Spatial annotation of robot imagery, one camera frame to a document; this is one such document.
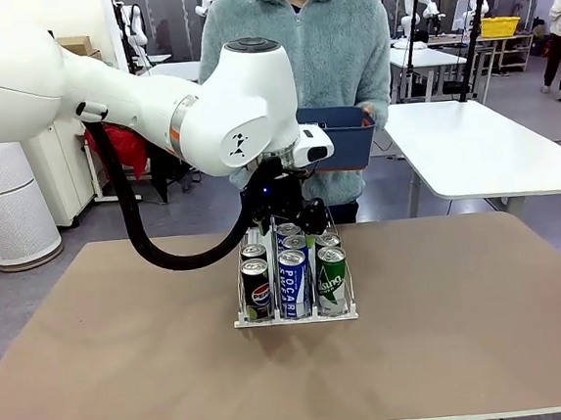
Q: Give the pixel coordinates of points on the green Chilsung cider can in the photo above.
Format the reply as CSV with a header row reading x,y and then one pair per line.
x,y
332,279
327,240

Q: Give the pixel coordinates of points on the clear acrylic can rack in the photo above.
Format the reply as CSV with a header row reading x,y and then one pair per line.
x,y
295,319

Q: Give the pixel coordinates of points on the person's left hand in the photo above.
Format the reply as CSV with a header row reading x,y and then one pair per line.
x,y
369,112

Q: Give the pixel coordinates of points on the white cylindrical air purifier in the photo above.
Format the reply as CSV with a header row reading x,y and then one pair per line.
x,y
10,209

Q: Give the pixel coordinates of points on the white table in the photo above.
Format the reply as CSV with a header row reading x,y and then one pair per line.
x,y
477,153
170,69
424,59

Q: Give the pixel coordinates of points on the white cabinet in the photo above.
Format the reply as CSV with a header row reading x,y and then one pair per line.
x,y
60,165

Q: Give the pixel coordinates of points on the person's left forearm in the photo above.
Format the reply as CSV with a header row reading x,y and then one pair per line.
x,y
379,98

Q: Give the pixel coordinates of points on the black Pepsi can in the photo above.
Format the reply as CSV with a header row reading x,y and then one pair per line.
x,y
256,290
253,251

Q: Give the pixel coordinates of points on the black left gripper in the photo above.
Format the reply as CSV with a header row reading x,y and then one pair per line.
x,y
279,193

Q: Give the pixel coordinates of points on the black tripod pole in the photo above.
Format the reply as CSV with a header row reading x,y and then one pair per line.
x,y
472,46
409,46

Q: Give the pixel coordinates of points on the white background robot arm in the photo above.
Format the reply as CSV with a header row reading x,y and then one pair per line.
x,y
206,5
476,3
415,9
133,26

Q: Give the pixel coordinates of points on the small cardboard box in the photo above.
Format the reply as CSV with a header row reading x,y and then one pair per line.
x,y
77,45

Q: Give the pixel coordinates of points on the yellow plastic crate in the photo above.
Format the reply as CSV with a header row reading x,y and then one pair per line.
x,y
500,26

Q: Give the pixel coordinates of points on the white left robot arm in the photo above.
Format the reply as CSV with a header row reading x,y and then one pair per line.
x,y
128,100

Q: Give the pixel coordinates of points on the person in teal fleece jacket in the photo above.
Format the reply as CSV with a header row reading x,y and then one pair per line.
x,y
297,61

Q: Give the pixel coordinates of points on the wooden shelf table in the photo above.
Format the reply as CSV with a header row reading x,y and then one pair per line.
x,y
507,50

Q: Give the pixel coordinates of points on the red jacket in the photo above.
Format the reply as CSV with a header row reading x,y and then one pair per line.
x,y
118,150

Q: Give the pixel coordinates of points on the black chair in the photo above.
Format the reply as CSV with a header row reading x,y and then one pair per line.
x,y
169,173

